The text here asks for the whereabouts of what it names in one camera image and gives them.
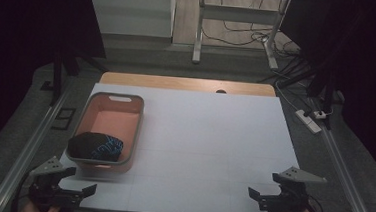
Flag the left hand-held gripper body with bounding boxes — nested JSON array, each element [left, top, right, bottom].
[[27, 154, 87, 212]]

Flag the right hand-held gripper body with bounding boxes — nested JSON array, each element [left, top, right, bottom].
[[258, 164, 328, 212]]

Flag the black cloth with blue stripes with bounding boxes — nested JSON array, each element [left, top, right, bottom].
[[66, 130, 126, 164]]

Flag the pink plastic basket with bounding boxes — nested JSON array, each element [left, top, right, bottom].
[[63, 90, 146, 177]]

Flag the white power strip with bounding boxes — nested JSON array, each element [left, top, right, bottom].
[[293, 109, 324, 135]]

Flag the white board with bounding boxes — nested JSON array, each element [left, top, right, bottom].
[[38, 79, 306, 212]]

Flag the white plug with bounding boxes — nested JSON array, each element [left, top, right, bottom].
[[312, 109, 328, 121]]

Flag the black metal stand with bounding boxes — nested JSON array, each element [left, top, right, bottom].
[[254, 0, 351, 131], [39, 40, 111, 111]]

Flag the wooden table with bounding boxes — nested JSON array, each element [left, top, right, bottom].
[[98, 71, 278, 98]]

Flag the white cabinet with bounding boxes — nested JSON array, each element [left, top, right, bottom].
[[84, 0, 177, 40]]

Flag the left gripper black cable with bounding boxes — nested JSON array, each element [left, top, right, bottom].
[[10, 173, 34, 212]]

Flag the aluminium rail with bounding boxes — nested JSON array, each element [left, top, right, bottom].
[[302, 98, 376, 212], [0, 79, 75, 212]]

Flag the white cable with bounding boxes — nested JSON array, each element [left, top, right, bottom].
[[273, 80, 302, 112]]

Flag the black floor cable tangle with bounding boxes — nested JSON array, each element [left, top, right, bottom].
[[199, 0, 307, 60]]

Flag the white desk frame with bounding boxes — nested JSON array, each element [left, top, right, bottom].
[[191, 0, 292, 72]]

